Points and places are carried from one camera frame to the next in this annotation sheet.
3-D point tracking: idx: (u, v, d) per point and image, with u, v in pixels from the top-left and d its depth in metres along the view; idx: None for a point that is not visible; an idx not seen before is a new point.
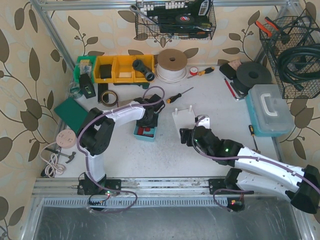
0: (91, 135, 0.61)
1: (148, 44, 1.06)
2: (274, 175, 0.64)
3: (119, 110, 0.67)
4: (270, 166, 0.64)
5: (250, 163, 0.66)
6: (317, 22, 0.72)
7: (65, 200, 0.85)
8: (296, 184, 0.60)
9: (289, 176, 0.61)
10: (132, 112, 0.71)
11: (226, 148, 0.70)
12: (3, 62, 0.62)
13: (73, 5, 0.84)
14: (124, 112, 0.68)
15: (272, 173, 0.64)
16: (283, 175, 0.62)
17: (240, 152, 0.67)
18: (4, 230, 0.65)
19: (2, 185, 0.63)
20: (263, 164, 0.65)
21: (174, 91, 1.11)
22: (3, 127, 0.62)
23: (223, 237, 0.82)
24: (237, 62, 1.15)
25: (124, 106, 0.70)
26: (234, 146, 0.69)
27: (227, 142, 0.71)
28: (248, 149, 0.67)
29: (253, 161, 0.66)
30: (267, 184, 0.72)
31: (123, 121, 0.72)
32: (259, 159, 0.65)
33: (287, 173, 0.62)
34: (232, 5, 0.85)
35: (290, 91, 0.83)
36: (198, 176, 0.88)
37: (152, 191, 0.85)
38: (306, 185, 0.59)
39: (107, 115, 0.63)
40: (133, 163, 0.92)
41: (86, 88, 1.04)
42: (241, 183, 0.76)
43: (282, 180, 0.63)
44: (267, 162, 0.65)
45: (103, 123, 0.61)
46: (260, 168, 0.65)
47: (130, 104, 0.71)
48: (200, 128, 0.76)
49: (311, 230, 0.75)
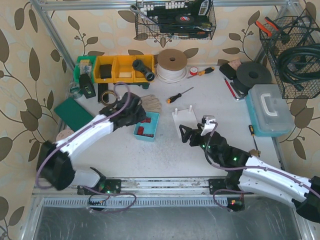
0: (49, 169, 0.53)
1: (148, 43, 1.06)
2: (281, 185, 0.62)
3: (75, 135, 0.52)
4: (278, 177, 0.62)
5: (258, 172, 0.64)
6: (317, 22, 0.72)
7: (64, 200, 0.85)
8: (303, 195, 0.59)
9: (297, 186, 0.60)
10: (97, 133, 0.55)
11: (234, 158, 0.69)
12: (3, 62, 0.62)
13: (73, 5, 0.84)
14: (85, 137, 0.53)
15: (278, 182, 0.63)
16: (290, 185, 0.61)
17: (247, 163, 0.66)
18: (4, 230, 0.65)
19: (2, 185, 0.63)
20: (270, 174, 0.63)
21: (174, 91, 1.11)
22: (3, 127, 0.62)
23: (223, 237, 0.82)
24: (237, 62, 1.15)
25: (85, 127, 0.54)
26: (242, 156, 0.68)
27: (237, 152, 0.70)
28: (256, 159, 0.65)
29: (261, 171, 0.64)
30: (271, 189, 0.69)
31: (90, 142, 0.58)
32: (267, 169, 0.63)
33: (294, 184, 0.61)
34: (232, 5, 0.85)
35: (291, 91, 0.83)
36: (198, 175, 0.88)
37: (152, 191, 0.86)
38: (313, 195, 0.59)
39: (61, 148, 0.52)
40: (133, 163, 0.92)
41: (86, 88, 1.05)
42: (243, 185, 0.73)
43: (289, 190, 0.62)
44: (275, 173, 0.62)
45: (58, 157, 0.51)
46: (266, 178, 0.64)
47: (91, 123, 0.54)
48: (215, 135, 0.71)
49: (311, 230, 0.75)
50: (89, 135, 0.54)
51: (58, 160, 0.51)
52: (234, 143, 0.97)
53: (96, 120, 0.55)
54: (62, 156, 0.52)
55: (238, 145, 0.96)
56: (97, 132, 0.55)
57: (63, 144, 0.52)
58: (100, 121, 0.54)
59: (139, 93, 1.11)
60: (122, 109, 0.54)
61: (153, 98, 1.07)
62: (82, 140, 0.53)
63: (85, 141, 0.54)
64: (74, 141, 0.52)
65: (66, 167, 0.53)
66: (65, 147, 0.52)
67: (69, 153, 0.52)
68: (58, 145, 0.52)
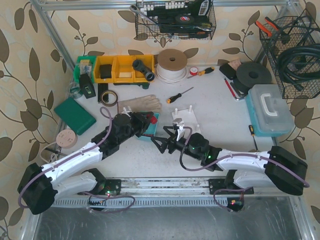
0: (31, 192, 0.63)
1: (148, 43, 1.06)
2: (247, 165, 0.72)
3: (63, 162, 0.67)
4: (242, 159, 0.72)
5: (228, 160, 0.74)
6: (317, 22, 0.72)
7: (65, 200, 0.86)
8: (263, 166, 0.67)
9: (258, 161, 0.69)
10: (85, 159, 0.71)
11: (208, 155, 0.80)
12: (3, 62, 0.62)
13: (73, 5, 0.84)
14: (71, 163, 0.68)
15: (244, 163, 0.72)
16: (252, 162, 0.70)
17: (219, 155, 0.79)
18: (4, 230, 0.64)
19: (2, 185, 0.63)
20: (236, 159, 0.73)
21: (174, 91, 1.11)
22: (3, 127, 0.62)
23: (222, 237, 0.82)
24: (237, 62, 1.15)
25: (74, 153, 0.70)
26: (214, 152, 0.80)
27: (212, 149, 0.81)
28: (225, 151, 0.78)
29: (228, 159, 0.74)
30: (256, 175, 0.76)
31: (77, 168, 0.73)
32: (232, 155, 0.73)
33: (255, 160, 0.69)
34: (232, 5, 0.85)
35: (291, 91, 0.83)
36: (199, 175, 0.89)
37: (152, 191, 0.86)
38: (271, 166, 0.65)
39: (46, 173, 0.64)
40: (133, 163, 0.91)
41: (86, 88, 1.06)
42: (237, 180, 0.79)
43: (253, 167, 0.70)
44: (239, 156, 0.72)
45: (41, 182, 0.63)
46: (235, 162, 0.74)
47: (80, 150, 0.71)
48: (196, 137, 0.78)
49: (311, 230, 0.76)
50: (76, 162, 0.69)
51: (41, 184, 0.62)
52: (234, 143, 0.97)
53: (86, 148, 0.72)
54: (46, 180, 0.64)
55: (238, 145, 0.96)
56: (86, 158, 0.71)
57: (49, 169, 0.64)
58: (89, 150, 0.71)
59: (139, 93, 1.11)
60: (107, 136, 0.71)
61: (153, 98, 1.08)
62: (67, 166, 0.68)
63: (70, 167, 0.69)
64: (60, 167, 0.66)
65: (47, 192, 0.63)
66: (50, 172, 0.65)
67: (52, 178, 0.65)
68: (44, 170, 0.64)
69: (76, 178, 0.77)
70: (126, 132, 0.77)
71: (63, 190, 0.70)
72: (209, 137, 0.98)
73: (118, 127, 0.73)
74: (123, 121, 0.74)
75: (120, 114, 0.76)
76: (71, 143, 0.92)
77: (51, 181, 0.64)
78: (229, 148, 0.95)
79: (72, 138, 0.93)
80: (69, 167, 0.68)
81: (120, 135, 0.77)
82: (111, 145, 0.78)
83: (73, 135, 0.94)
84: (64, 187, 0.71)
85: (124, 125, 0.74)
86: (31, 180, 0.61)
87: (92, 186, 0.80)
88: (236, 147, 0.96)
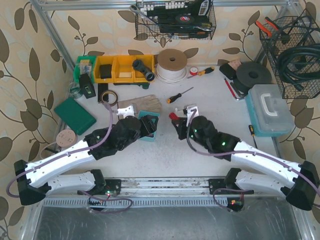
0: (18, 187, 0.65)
1: (148, 43, 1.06)
2: (270, 170, 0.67)
3: (45, 163, 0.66)
4: (266, 162, 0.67)
5: (247, 156, 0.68)
6: (317, 22, 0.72)
7: (65, 200, 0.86)
8: (292, 180, 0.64)
9: (286, 171, 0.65)
10: (72, 161, 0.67)
11: (223, 142, 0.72)
12: (3, 62, 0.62)
13: (73, 5, 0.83)
14: (54, 167, 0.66)
15: (268, 167, 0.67)
16: (279, 170, 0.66)
17: (236, 146, 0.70)
18: (4, 230, 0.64)
19: (2, 184, 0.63)
20: (258, 159, 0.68)
21: (174, 91, 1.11)
22: (3, 127, 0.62)
23: (223, 237, 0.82)
24: (236, 62, 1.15)
25: (60, 154, 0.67)
26: (230, 141, 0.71)
27: (227, 136, 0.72)
28: (245, 144, 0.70)
29: (249, 155, 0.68)
30: (264, 181, 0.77)
31: (65, 170, 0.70)
32: (255, 154, 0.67)
33: (283, 169, 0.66)
34: (232, 5, 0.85)
35: (291, 91, 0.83)
36: (199, 175, 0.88)
37: (152, 191, 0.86)
38: (301, 180, 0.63)
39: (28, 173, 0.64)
40: (133, 163, 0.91)
41: (86, 88, 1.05)
42: (239, 181, 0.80)
43: (278, 175, 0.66)
44: (263, 157, 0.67)
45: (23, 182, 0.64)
46: (255, 162, 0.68)
47: (66, 152, 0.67)
48: (198, 119, 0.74)
49: (311, 230, 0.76)
50: (61, 164, 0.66)
51: (23, 185, 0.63)
52: None
53: (75, 148, 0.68)
54: (27, 180, 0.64)
55: None
56: (72, 160, 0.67)
57: (30, 170, 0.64)
58: (76, 152, 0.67)
59: (138, 93, 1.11)
60: (108, 134, 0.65)
61: (153, 98, 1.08)
62: (50, 169, 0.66)
63: (54, 170, 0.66)
64: (41, 169, 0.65)
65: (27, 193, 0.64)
66: (31, 173, 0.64)
67: (32, 180, 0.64)
68: (25, 171, 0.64)
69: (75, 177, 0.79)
70: (131, 136, 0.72)
71: (57, 187, 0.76)
72: None
73: (124, 128, 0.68)
74: (133, 124, 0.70)
75: (131, 118, 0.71)
76: (71, 143, 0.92)
77: (31, 183, 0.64)
78: None
79: (72, 138, 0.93)
80: (52, 170, 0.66)
81: (123, 138, 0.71)
82: (109, 146, 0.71)
83: (73, 135, 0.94)
84: (59, 185, 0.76)
85: (131, 130, 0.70)
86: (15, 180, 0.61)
87: (90, 188, 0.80)
88: None
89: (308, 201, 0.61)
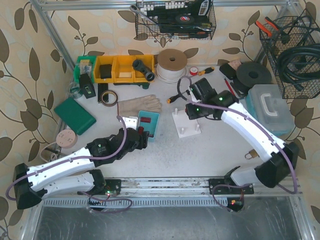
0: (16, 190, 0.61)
1: (148, 43, 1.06)
2: (253, 137, 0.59)
3: (48, 167, 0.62)
4: (254, 129, 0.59)
5: (238, 118, 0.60)
6: (317, 22, 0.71)
7: (65, 200, 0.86)
8: (270, 153, 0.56)
9: (269, 143, 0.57)
10: (73, 168, 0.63)
11: (220, 97, 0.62)
12: (3, 62, 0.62)
13: (72, 5, 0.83)
14: (56, 171, 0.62)
15: (253, 135, 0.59)
16: (262, 141, 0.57)
17: (232, 105, 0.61)
18: (4, 230, 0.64)
19: (2, 185, 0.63)
20: (248, 124, 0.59)
21: (174, 91, 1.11)
22: (3, 127, 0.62)
23: (223, 236, 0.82)
24: (236, 62, 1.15)
25: (63, 159, 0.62)
26: (228, 97, 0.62)
27: (226, 93, 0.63)
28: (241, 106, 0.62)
29: (240, 118, 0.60)
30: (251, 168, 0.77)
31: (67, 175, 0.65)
32: (247, 118, 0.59)
33: (267, 140, 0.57)
34: (232, 5, 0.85)
35: (290, 91, 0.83)
36: (199, 176, 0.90)
37: (152, 191, 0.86)
38: (278, 157, 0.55)
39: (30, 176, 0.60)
40: (133, 163, 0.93)
41: (86, 88, 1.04)
42: (233, 175, 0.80)
43: (259, 145, 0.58)
44: (253, 123, 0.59)
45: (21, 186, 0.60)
46: (243, 126, 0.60)
47: (70, 158, 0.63)
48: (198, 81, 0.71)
49: (311, 230, 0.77)
50: (63, 169, 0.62)
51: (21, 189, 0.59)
52: (234, 143, 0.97)
53: (78, 155, 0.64)
54: (27, 184, 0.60)
55: (238, 145, 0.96)
56: (74, 167, 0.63)
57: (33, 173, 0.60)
58: (79, 157, 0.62)
59: (138, 93, 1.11)
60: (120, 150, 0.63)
61: (153, 98, 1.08)
62: (52, 173, 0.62)
63: (56, 175, 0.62)
64: (44, 172, 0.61)
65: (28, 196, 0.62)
66: (33, 177, 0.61)
67: (34, 184, 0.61)
68: (28, 174, 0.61)
69: (73, 180, 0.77)
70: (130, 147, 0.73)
71: (54, 190, 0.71)
72: (209, 137, 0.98)
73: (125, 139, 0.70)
74: (132, 134, 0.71)
75: (132, 128, 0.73)
76: (71, 143, 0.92)
77: (32, 186, 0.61)
78: (230, 148, 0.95)
79: (72, 138, 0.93)
80: (54, 174, 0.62)
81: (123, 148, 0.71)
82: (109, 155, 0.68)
83: (73, 135, 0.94)
84: (56, 188, 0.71)
85: (131, 140, 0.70)
86: (15, 182, 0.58)
87: (88, 189, 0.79)
88: (236, 147, 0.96)
89: (275, 178, 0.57)
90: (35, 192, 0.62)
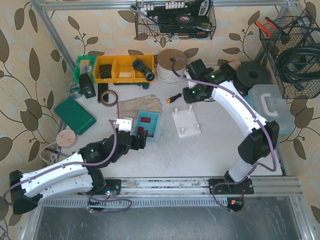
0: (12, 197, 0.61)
1: (148, 43, 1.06)
2: (238, 114, 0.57)
3: (40, 174, 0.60)
4: (239, 106, 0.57)
5: (226, 96, 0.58)
6: (317, 22, 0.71)
7: (65, 200, 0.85)
8: (251, 129, 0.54)
9: (251, 120, 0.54)
10: (65, 174, 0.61)
11: (212, 75, 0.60)
12: (3, 62, 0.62)
13: (72, 5, 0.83)
14: (48, 177, 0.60)
15: (237, 112, 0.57)
16: (246, 117, 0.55)
17: (223, 84, 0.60)
18: (4, 230, 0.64)
19: (2, 185, 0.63)
20: (235, 101, 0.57)
21: (174, 91, 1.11)
22: (3, 127, 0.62)
23: (223, 236, 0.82)
24: (236, 62, 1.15)
25: (56, 165, 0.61)
26: (220, 76, 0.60)
27: (218, 71, 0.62)
28: (232, 85, 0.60)
29: (228, 96, 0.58)
30: None
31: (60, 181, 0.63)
32: (234, 96, 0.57)
33: (250, 117, 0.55)
34: (232, 5, 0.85)
35: (291, 91, 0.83)
36: (198, 176, 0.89)
37: (152, 191, 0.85)
38: (258, 133, 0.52)
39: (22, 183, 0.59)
40: (133, 164, 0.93)
41: (86, 88, 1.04)
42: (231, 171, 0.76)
43: (242, 122, 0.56)
44: (240, 101, 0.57)
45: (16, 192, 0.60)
46: (229, 104, 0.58)
47: (62, 164, 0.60)
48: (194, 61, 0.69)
49: (311, 230, 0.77)
50: (55, 175, 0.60)
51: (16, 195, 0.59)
52: (234, 143, 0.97)
53: (70, 161, 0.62)
54: (21, 190, 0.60)
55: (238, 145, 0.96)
56: (66, 173, 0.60)
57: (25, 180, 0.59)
58: (71, 164, 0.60)
59: (138, 93, 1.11)
60: (111, 155, 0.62)
61: (153, 98, 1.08)
62: (44, 180, 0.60)
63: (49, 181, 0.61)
64: (36, 179, 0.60)
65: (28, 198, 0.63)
66: (26, 183, 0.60)
67: (27, 191, 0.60)
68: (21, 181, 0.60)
69: (70, 181, 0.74)
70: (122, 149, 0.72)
71: (50, 194, 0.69)
72: (209, 137, 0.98)
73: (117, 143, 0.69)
74: (125, 138, 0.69)
75: (124, 132, 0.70)
76: (71, 143, 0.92)
77: (25, 192, 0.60)
78: (230, 148, 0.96)
79: (72, 138, 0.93)
80: (46, 181, 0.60)
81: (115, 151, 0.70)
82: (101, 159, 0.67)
83: (73, 135, 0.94)
84: (52, 191, 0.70)
85: (123, 144, 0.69)
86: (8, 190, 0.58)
87: (88, 189, 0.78)
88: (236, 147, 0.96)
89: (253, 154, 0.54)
90: (29, 197, 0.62)
